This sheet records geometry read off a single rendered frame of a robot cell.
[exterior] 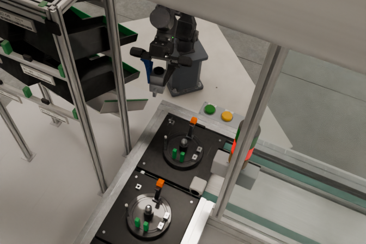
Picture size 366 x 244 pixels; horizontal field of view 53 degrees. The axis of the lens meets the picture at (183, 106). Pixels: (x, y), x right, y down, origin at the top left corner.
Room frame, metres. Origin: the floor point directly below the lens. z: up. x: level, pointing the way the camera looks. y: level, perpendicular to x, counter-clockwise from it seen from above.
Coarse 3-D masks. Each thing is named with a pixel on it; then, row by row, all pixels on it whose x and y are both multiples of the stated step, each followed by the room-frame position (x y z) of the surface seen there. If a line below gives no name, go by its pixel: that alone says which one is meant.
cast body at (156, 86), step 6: (156, 72) 0.73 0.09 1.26; (162, 72) 0.74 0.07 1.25; (150, 78) 0.72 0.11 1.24; (156, 78) 0.72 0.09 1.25; (162, 78) 0.72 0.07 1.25; (150, 84) 0.71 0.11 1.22; (156, 84) 0.71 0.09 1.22; (162, 84) 0.71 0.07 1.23; (150, 90) 0.71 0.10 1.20; (156, 90) 0.70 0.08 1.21; (162, 90) 0.70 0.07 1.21
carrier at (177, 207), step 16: (144, 176) 0.53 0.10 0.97; (128, 192) 0.47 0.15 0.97; (144, 192) 0.47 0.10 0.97; (176, 192) 0.48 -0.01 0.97; (112, 208) 0.41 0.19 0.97; (128, 208) 0.38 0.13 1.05; (144, 208) 0.40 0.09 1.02; (160, 208) 0.42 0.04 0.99; (176, 208) 0.43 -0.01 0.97; (192, 208) 0.43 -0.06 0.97; (112, 224) 0.36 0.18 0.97; (128, 224) 0.36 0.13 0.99; (144, 224) 0.34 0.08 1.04; (160, 224) 0.36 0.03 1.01; (176, 224) 0.38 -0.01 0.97; (112, 240) 0.31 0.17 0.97; (128, 240) 0.32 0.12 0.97; (144, 240) 0.32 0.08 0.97; (160, 240) 0.33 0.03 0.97; (176, 240) 0.33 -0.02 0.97
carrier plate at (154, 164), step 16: (160, 128) 0.72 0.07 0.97; (176, 128) 0.73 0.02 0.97; (160, 144) 0.65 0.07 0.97; (208, 144) 0.67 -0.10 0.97; (224, 144) 0.69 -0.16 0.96; (144, 160) 0.59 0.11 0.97; (160, 160) 0.59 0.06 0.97; (208, 160) 0.61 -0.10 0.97; (160, 176) 0.53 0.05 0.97; (176, 176) 0.54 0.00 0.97; (192, 176) 0.54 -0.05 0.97; (208, 176) 0.55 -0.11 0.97
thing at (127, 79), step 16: (48, 64) 0.63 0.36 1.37; (80, 64) 0.73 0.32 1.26; (96, 64) 0.78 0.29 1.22; (112, 64) 0.80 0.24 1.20; (80, 80) 0.67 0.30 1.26; (96, 80) 0.62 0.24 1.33; (112, 80) 0.67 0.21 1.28; (128, 80) 0.72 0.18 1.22; (64, 96) 0.57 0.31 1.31; (96, 96) 0.61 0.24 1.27
